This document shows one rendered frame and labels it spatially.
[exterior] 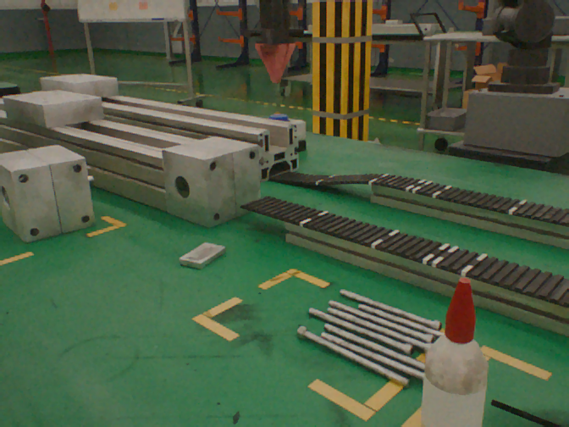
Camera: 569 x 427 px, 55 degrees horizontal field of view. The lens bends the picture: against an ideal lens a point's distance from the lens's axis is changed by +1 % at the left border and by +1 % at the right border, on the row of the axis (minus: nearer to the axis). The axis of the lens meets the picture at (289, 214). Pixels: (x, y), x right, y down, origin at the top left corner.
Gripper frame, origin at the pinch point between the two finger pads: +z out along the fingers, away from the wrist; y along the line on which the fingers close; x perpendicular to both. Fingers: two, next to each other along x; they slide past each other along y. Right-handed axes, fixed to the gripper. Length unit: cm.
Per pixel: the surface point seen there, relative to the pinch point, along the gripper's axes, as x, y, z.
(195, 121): -3.4, 17.8, 6.2
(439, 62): -199, -447, 39
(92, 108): -18.9, 28.9, 4.0
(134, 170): 6.0, 36.8, 9.5
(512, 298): 61, 33, 12
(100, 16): -542, -270, -7
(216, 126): 2.6, 17.9, 6.3
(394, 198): 36.4, 13.5, 13.2
